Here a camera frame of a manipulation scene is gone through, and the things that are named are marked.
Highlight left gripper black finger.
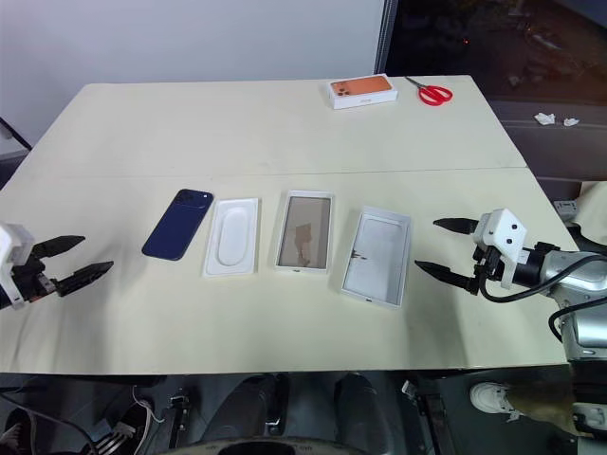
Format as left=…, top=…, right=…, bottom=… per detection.
left=33, top=234, right=87, bottom=261
left=56, top=261, right=115, bottom=299

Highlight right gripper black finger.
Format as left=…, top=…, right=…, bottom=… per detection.
left=414, top=260, right=479, bottom=295
left=432, top=216, right=480, bottom=235

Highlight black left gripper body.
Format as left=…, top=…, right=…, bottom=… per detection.
left=9, top=257, right=64, bottom=304

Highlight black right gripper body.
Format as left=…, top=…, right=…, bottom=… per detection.
left=468, top=244, right=505, bottom=296

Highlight dark blue smartphone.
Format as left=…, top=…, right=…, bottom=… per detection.
left=141, top=188, right=214, bottom=263

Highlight white box with tan interior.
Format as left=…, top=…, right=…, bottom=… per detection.
left=274, top=190, right=336, bottom=276

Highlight white deep open box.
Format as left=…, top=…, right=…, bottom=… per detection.
left=340, top=204, right=413, bottom=313

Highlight white box with orange phone print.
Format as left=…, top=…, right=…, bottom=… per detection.
left=327, top=73, right=400, bottom=112

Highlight grey power strip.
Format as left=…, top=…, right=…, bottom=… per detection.
left=553, top=198, right=580, bottom=220

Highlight black slanted bar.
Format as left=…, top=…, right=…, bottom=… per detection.
left=0, top=115, right=33, bottom=154

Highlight white sneaker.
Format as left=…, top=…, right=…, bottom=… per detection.
left=469, top=380, right=512, bottom=416

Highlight white moulded tray insert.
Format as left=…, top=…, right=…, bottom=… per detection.
left=202, top=196, right=263, bottom=280

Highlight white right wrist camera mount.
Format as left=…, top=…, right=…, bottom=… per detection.
left=471, top=207, right=529, bottom=290

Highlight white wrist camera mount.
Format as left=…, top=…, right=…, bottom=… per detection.
left=471, top=207, right=529, bottom=290
left=0, top=221, right=35, bottom=312

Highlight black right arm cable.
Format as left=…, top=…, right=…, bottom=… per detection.
left=477, top=255, right=607, bottom=341

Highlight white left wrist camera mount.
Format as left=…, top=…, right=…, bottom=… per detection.
left=0, top=221, right=35, bottom=312

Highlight red handled scissors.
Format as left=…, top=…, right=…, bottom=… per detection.
left=403, top=75, right=454, bottom=108

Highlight grey window frame post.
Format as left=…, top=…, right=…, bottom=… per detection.
left=373, top=0, right=398, bottom=77

